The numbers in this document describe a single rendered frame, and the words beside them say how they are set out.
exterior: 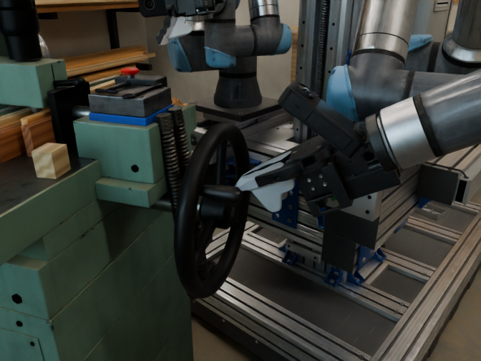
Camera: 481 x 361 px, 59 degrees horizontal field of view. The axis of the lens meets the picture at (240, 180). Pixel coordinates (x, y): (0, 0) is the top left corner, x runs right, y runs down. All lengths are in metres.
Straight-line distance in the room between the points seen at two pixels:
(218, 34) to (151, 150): 0.46
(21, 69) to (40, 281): 0.34
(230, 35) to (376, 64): 0.51
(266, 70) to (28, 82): 3.45
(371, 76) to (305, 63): 0.65
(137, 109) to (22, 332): 0.38
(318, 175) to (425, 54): 0.54
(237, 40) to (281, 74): 3.02
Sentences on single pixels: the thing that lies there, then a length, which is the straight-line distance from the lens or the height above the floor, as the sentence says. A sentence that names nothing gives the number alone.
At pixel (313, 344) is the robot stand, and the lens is 1.31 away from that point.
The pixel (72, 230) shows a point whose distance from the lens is 0.68.
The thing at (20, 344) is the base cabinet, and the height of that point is 0.65.
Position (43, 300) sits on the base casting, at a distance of 0.67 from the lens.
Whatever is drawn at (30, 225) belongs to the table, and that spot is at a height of 0.87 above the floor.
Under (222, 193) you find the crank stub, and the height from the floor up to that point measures 0.89.
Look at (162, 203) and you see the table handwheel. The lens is 0.73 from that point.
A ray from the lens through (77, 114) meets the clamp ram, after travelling 0.77.
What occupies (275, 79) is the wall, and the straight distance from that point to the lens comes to 4.09.
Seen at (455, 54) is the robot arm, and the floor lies 1.03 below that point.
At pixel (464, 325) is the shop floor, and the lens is 1.86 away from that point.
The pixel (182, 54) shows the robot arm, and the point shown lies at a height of 0.98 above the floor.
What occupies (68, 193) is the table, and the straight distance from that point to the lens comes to 0.65.
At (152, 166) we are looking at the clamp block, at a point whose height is 0.90.
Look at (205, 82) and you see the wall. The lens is 4.44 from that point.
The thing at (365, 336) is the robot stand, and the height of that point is 0.21.
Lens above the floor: 1.15
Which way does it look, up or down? 25 degrees down
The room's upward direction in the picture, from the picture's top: straight up
